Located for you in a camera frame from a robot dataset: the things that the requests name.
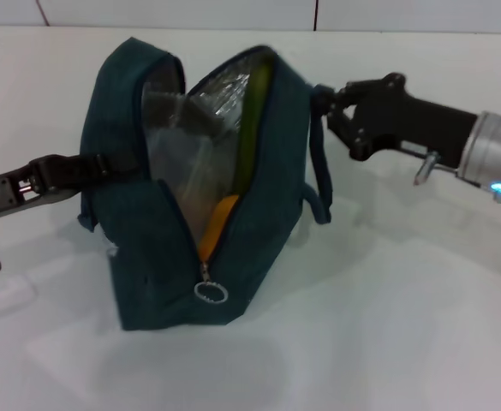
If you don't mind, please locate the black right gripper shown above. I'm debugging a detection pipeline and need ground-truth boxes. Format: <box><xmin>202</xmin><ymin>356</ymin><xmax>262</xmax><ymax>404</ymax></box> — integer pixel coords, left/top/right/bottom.
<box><xmin>316</xmin><ymin>71</ymin><xmax>481</xmax><ymax>173</ymax></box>

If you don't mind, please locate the clear food container blue lid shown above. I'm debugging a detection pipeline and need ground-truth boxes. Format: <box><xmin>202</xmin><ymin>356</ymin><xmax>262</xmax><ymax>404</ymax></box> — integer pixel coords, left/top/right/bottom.
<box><xmin>140</xmin><ymin>91</ymin><xmax>218</xmax><ymax>233</ymax></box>

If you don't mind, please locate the orange yellow pear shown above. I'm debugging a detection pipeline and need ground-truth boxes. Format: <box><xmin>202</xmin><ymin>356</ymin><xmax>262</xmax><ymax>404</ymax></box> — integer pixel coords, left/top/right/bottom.
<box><xmin>197</xmin><ymin>194</ymin><xmax>241</xmax><ymax>260</ymax></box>

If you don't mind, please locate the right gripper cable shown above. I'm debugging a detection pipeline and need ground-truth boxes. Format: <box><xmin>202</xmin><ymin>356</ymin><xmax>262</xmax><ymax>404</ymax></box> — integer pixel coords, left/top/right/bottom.
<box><xmin>411</xmin><ymin>149</ymin><xmax>501</xmax><ymax>203</ymax></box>

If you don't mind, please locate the green cucumber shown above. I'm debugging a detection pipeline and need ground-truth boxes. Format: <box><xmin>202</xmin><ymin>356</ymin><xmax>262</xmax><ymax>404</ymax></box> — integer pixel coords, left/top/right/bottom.
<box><xmin>231</xmin><ymin>59</ymin><xmax>277</xmax><ymax>194</ymax></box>

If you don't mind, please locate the dark teal insulated lunch bag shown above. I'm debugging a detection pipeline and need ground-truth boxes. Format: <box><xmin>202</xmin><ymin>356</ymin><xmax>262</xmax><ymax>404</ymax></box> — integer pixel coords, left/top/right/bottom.
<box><xmin>76</xmin><ymin>36</ymin><xmax>333</xmax><ymax>331</ymax></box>

